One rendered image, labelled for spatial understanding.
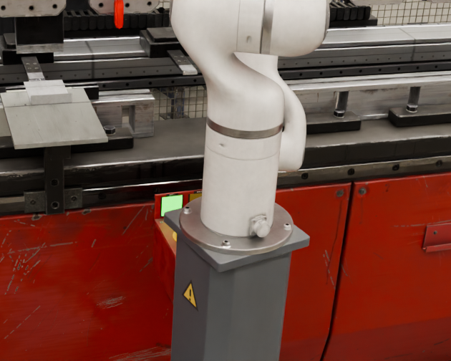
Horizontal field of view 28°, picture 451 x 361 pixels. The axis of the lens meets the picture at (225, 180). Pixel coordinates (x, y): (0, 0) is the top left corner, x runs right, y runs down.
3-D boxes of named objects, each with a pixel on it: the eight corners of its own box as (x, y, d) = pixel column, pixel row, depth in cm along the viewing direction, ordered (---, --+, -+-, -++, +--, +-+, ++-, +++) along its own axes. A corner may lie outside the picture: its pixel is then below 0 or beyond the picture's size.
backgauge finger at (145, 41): (165, 81, 209) (166, 60, 207) (139, 44, 231) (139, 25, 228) (214, 78, 213) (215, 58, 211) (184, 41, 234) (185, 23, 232)
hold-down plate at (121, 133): (-4, 160, 192) (-4, 147, 191) (-7, 148, 196) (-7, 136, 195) (133, 148, 201) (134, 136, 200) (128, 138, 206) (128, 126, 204)
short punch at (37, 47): (16, 55, 191) (15, 11, 186) (16, 51, 192) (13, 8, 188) (64, 53, 194) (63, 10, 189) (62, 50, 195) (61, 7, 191)
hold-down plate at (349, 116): (245, 140, 209) (245, 127, 208) (237, 130, 214) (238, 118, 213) (360, 130, 219) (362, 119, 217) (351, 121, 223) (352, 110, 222)
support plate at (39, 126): (14, 149, 171) (14, 145, 171) (0, 97, 193) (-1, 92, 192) (107, 142, 177) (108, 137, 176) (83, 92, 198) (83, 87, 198)
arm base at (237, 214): (316, 238, 147) (329, 135, 139) (218, 266, 138) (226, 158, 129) (250, 188, 161) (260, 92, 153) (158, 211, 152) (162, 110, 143)
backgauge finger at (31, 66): (10, 89, 198) (8, 68, 196) (-2, 50, 220) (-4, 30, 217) (64, 87, 202) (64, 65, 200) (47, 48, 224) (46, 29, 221)
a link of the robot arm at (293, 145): (313, 24, 183) (299, 172, 183) (235, 16, 183) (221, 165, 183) (320, 17, 174) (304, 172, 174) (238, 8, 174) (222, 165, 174)
